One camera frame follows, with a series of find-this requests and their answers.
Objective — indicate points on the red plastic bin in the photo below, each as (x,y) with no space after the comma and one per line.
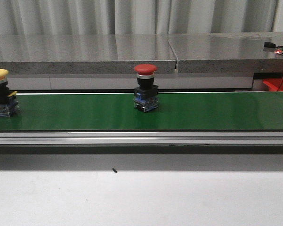
(273,84)

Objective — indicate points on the grey curtain backdrop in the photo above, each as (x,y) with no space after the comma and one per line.
(30,17)

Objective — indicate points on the grey stone countertop slab right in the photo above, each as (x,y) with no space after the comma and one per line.
(227,52)

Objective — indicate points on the grey stone countertop slab left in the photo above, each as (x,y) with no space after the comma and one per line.
(84,54)

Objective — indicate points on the white cabinet panel under counter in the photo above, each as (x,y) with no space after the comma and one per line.
(129,81)

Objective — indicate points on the aluminium conveyor side rail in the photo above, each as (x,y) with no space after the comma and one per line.
(143,138)

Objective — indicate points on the green conveyor belt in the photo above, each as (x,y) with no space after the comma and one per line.
(176,111)

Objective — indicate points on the black connector plug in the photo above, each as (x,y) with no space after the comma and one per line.
(269,45)

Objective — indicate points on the grey stone countertop slab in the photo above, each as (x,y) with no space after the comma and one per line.
(227,52)
(84,54)

